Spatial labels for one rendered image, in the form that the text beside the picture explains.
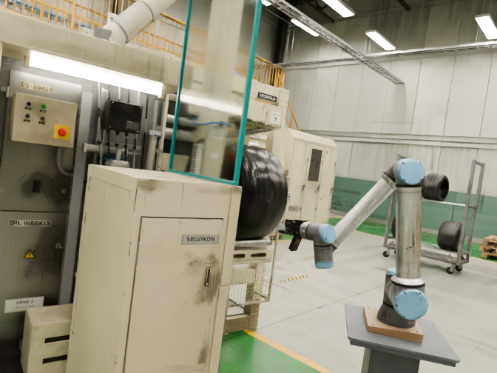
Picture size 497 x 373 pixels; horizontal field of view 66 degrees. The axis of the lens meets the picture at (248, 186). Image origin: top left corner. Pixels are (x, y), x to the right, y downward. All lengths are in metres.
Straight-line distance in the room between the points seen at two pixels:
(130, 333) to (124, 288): 0.15
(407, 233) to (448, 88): 11.97
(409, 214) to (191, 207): 1.04
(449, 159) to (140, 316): 12.47
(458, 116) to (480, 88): 0.96
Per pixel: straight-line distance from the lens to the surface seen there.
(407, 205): 1.91
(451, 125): 13.48
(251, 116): 2.60
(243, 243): 2.24
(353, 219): 2.03
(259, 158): 2.18
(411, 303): 1.98
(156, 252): 1.28
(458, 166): 13.25
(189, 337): 1.46
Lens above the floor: 1.35
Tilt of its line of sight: 3 degrees down
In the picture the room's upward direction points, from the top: 8 degrees clockwise
